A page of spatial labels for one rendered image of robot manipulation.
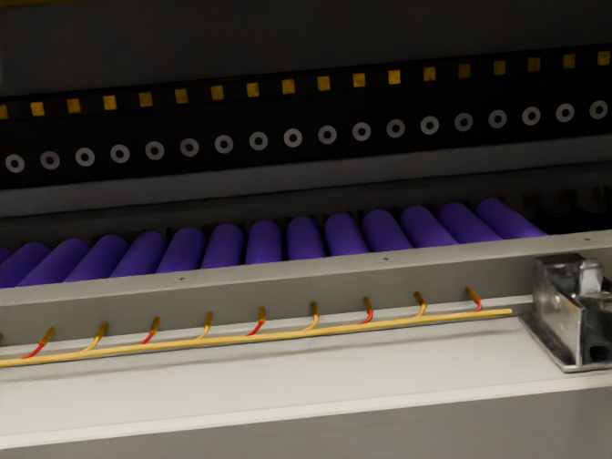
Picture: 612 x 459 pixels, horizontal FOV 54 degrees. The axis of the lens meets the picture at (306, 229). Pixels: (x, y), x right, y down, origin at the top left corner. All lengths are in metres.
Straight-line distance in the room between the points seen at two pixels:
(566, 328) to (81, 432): 0.16
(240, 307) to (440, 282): 0.08
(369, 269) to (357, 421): 0.06
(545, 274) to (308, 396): 0.10
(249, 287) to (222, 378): 0.04
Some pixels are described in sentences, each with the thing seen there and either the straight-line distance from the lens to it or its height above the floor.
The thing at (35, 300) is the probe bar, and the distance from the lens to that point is 0.26.
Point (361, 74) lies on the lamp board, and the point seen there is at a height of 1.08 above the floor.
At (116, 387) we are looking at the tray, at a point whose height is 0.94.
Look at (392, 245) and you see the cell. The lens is 0.27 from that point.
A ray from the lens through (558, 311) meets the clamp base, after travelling 0.22.
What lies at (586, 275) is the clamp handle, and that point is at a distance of 0.22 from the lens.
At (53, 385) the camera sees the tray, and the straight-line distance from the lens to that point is 0.24.
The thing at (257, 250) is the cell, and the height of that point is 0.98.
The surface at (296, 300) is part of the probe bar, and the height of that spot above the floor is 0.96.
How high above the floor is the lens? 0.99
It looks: level
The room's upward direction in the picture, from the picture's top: 5 degrees counter-clockwise
